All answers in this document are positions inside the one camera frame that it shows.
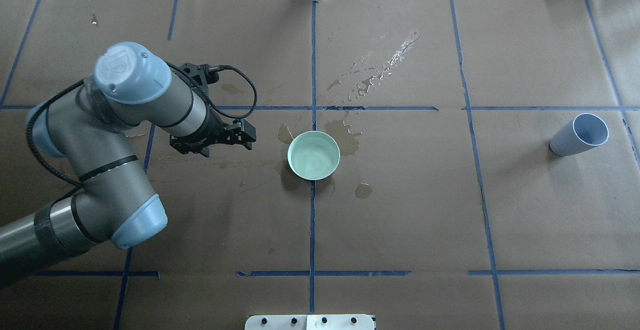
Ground brown paper table cover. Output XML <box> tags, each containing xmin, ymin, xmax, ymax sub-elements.
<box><xmin>1</xmin><ymin>0</ymin><xmax>639</xmax><ymax>330</ymax></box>

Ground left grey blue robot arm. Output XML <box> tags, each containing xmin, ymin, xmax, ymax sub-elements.
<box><xmin>0</xmin><ymin>41</ymin><xmax>257</xmax><ymax>288</ymax></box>

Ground white camera mast column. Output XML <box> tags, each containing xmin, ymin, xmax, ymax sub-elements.
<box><xmin>244</xmin><ymin>313</ymin><xmax>377</xmax><ymax>330</ymax></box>

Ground blue plastic cup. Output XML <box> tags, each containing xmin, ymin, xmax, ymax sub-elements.
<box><xmin>548</xmin><ymin>113</ymin><xmax>610</xmax><ymax>157</ymax></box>

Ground mint green bowl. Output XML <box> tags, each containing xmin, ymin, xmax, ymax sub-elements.
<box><xmin>286</xmin><ymin>131</ymin><xmax>341</xmax><ymax>181</ymax></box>

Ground black left camera cable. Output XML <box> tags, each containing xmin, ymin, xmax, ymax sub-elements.
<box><xmin>165</xmin><ymin>61</ymin><xmax>258</xmax><ymax>121</ymax></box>

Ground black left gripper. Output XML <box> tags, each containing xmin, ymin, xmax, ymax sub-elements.
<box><xmin>169</xmin><ymin>63</ymin><xmax>257</xmax><ymax>158</ymax></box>

